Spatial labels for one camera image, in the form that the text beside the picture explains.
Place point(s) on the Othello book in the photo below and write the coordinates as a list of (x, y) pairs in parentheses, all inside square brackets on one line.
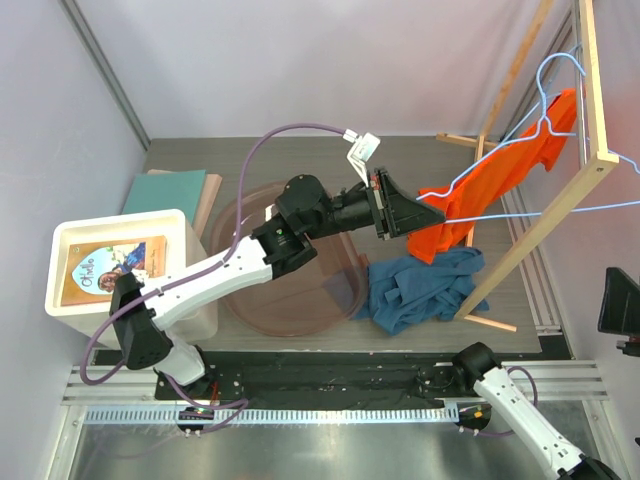
[(92, 269)]

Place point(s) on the orange t shirt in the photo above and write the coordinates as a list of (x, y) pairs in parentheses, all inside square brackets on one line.
[(505, 169)]

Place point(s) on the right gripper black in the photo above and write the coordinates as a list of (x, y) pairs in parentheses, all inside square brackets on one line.
[(618, 303)]

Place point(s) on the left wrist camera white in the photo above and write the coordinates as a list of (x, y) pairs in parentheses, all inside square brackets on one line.
[(361, 150)]

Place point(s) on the pink transparent plastic bin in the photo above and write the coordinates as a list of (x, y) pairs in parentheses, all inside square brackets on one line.
[(328, 290)]

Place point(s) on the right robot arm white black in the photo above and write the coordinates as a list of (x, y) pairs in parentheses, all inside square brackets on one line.
[(477, 369)]

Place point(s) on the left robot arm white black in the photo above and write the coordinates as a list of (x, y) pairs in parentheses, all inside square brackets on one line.
[(144, 313)]

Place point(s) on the teal book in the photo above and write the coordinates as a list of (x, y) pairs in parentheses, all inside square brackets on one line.
[(164, 191)]

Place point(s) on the aluminium frame rails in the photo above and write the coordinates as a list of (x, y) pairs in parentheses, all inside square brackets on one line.
[(125, 387)]

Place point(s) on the light blue hanger orange shirt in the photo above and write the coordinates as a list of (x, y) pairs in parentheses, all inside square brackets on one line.
[(534, 116)]

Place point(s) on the blue t shirt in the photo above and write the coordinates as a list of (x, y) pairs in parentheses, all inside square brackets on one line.
[(406, 291)]

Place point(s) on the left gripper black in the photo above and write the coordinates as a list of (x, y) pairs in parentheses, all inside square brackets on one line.
[(395, 212)]

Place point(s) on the white drawer box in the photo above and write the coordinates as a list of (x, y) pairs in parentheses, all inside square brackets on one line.
[(184, 249)]

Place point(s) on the white slotted cable duct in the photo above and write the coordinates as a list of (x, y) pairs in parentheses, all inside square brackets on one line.
[(184, 415)]

